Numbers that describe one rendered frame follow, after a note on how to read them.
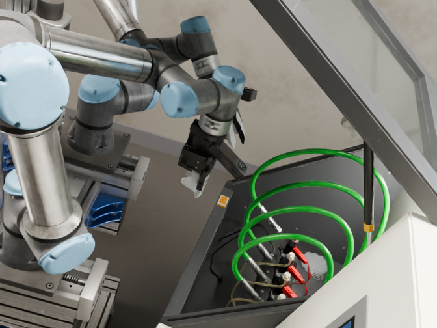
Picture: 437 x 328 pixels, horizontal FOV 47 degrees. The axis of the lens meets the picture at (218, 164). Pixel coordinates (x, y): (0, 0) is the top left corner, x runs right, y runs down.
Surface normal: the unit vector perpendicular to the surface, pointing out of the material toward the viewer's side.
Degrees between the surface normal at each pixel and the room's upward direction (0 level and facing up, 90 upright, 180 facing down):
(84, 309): 90
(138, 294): 0
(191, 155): 90
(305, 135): 90
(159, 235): 0
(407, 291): 76
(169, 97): 90
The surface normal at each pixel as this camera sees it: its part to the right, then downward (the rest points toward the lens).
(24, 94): 0.62, 0.50
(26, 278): 0.28, -0.78
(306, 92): -0.11, 0.56
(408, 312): -0.83, -0.55
